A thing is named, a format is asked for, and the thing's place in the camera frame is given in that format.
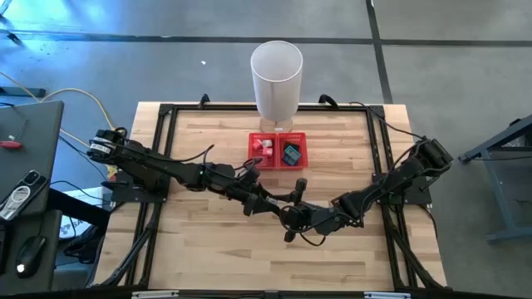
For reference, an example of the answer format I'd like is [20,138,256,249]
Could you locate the black tangled cables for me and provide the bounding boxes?
[62,226,105,267]

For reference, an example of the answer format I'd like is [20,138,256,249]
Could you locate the red handled screwdriver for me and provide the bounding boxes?
[0,119,30,151]

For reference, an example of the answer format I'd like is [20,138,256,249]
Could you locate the smartphone in clear case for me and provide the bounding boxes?
[0,169,49,222]

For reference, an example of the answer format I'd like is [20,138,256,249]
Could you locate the teal digital timer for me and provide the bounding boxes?
[283,145,303,166]

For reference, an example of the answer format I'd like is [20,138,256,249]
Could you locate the black computer mouse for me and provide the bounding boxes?
[14,234,47,279]

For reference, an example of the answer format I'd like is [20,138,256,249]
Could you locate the white printed box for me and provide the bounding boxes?
[60,185,111,240]

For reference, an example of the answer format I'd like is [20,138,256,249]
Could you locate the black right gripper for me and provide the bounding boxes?
[269,177,336,244]

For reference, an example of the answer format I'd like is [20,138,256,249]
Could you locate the black floor bar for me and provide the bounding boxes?
[0,86,47,99]

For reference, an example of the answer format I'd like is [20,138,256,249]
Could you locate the red plastic mesh basket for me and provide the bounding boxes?
[276,132,308,171]
[248,132,278,171]

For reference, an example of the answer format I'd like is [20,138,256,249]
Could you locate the dark grey side desk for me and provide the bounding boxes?
[0,100,65,294]

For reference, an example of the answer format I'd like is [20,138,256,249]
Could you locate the white table bracket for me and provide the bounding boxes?
[131,290,180,299]
[363,291,412,299]

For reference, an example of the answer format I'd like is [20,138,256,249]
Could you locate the black metal table frame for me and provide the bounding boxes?
[93,102,448,292]

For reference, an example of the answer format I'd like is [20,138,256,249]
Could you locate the grey blue metal table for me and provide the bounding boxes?
[458,114,532,244]

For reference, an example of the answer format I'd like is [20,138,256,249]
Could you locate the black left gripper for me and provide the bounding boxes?
[226,165,275,218]

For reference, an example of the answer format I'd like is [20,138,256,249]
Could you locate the yellow power cable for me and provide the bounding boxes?
[0,70,126,182]

